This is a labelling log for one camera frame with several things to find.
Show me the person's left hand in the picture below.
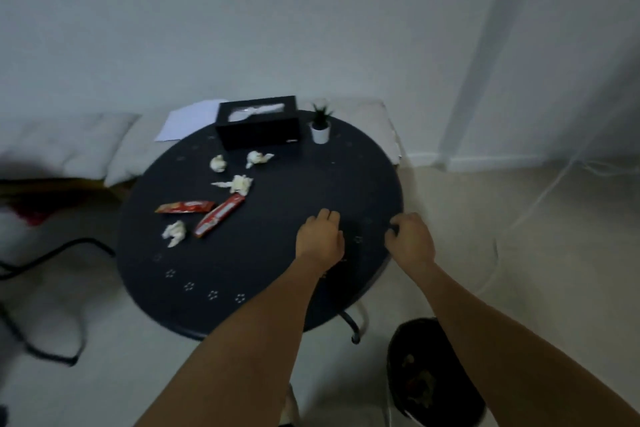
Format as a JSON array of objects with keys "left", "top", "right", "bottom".
[{"left": 295, "top": 207, "right": 347, "bottom": 272}]

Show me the person's right hand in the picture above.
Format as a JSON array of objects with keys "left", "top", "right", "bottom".
[{"left": 383, "top": 212, "right": 437, "bottom": 275}]

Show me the white tissues cluster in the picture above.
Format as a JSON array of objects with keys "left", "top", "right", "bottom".
[{"left": 161, "top": 150, "right": 275, "bottom": 249}]

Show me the red sachet packet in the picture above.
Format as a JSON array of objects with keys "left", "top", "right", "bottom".
[
  {"left": 153, "top": 199, "right": 217, "bottom": 215},
  {"left": 193, "top": 193, "right": 247, "bottom": 240}
]

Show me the black trash bin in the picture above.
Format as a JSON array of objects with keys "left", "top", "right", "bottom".
[{"left": 386, "top": 317, "right": 487, "bottom": 427}]

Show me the person's right forearm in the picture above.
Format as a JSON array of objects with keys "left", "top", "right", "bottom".
[{"left": 407, "top": 261, "right": 640, "bottom": 427}]

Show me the person's left forearm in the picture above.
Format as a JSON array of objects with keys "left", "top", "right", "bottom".
[{"left": 135, "top": 256, "right": 326, "bottom": 427}]

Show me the round black table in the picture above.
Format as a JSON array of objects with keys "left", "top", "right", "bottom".
[{"left": 115, "top": 110, "right": 405, "bottom": 345}]

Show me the small potted plant white pot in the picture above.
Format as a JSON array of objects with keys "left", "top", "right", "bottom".
[{"left": 309, "top": 102, "right": 335, "bottom": 145}]

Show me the black tissue box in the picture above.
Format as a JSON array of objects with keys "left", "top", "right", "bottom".
[{"left": 215, "top": 95, "right": 303, "bottom": 151}]

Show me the white paper sheet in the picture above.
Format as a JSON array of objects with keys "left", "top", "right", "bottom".
[{"left": 153, "top": 99, "right": 229, "bottom": 142}]

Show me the wooden bench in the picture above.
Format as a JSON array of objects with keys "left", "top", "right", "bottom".
[{"left": 0, "top": 176, "right": 139, "bottom": 202}]

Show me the red object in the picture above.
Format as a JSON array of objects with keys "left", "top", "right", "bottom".
[{"left": 9, "top": 203, "right": 49, "bottom": 228}]

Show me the white floor cable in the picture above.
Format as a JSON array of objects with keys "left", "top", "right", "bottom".
[{"left": 472, "top": 91, "right": 640, "bottom": 298}]

